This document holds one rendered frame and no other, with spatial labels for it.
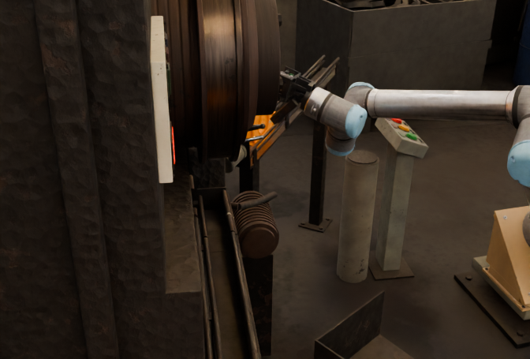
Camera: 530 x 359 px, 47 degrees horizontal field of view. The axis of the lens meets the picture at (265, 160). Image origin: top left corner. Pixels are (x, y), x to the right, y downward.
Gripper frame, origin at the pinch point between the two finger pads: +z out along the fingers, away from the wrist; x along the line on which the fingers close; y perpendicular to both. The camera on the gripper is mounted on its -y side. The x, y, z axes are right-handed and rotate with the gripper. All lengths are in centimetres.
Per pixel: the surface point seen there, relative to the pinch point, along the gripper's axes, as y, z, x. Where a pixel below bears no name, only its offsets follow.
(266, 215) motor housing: -29.8, -23.5, 17.3
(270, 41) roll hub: 37, -23, 54
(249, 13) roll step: 41, -19, 57
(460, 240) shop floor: -68, -83, -80
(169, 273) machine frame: 9, -31, 91
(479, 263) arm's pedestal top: -53, -91, -48
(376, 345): -9, -66, 64
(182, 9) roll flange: 41, -10, 66
